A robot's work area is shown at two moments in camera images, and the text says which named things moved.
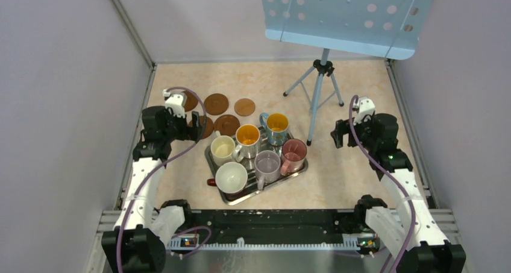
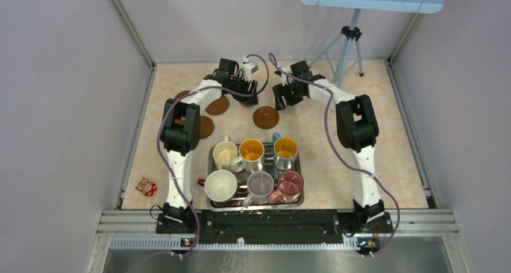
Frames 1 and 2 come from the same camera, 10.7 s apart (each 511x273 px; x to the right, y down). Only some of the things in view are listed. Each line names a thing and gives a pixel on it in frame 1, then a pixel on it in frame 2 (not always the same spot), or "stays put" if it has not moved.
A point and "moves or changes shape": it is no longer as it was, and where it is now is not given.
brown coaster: (216, 103) stays put
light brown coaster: (244, 107) moves or changes shape
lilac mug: (267, 167) → (260, 185)
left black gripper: (188, 132) → (252, 87)
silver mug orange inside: (247, 137) → (250, 156)
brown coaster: (226, 125) → (266, 116)
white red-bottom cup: (230, 178) → (220, 185)
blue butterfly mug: (276, 128) → (285, 150)
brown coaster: (206, 125) stays put
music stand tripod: (325, 68) → (343, 54)
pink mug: (293, 152) → (290, 184)
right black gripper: (343, 128) → (279, 91)
